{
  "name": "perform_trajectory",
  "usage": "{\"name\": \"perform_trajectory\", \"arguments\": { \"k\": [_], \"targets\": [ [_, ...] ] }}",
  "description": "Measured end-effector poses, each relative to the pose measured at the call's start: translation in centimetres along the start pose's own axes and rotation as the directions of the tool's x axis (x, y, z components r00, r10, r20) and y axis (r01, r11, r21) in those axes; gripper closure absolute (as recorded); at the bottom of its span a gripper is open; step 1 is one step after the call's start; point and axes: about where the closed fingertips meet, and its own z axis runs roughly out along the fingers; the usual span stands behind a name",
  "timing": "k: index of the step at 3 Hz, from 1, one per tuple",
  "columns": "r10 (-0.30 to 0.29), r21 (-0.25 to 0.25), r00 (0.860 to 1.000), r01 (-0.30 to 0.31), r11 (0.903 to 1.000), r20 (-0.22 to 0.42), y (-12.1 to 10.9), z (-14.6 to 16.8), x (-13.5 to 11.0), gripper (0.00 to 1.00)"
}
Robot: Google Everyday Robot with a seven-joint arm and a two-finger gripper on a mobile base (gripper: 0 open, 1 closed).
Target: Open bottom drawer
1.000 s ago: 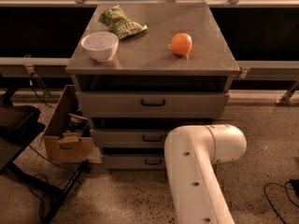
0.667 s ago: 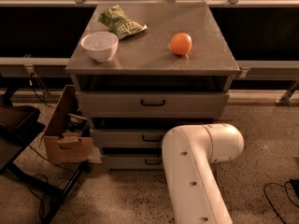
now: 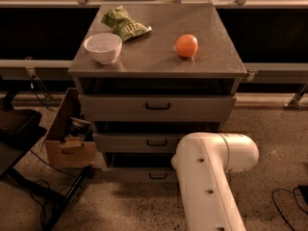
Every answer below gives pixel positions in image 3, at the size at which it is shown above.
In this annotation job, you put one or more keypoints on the orange fruit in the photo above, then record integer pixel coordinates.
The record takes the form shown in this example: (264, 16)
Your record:
(186, 46)

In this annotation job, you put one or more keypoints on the white bowl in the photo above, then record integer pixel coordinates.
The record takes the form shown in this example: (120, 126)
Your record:
(104, 47)

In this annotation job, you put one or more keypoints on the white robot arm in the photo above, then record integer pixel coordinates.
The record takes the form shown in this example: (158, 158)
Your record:
(202, 161)

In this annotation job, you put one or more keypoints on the grey middle drawer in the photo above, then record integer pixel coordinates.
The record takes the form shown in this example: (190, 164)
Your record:
(137, 143)

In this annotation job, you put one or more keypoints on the green chip bag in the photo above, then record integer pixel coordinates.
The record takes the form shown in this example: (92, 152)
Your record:
(123, 25)

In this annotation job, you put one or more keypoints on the grey metal drawer cabinet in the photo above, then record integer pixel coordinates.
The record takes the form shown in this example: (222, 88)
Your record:
(149, 65)

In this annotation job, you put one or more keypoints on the grey drawer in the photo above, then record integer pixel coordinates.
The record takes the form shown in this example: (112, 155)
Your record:
(157, 108)
(139, 167)
(137, 143)

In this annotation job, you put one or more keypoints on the grey bottom drawer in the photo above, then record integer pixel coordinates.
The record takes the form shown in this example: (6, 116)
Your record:
(139, 167)

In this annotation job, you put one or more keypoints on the black stand with tray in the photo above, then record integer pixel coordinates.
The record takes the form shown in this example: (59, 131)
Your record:
(19, 132)

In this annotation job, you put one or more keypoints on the grey top drawer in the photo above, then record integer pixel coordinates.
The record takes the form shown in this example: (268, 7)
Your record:
(157, 108)

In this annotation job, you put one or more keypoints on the cardboard box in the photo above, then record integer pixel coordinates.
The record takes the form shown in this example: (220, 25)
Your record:
(65, 152)

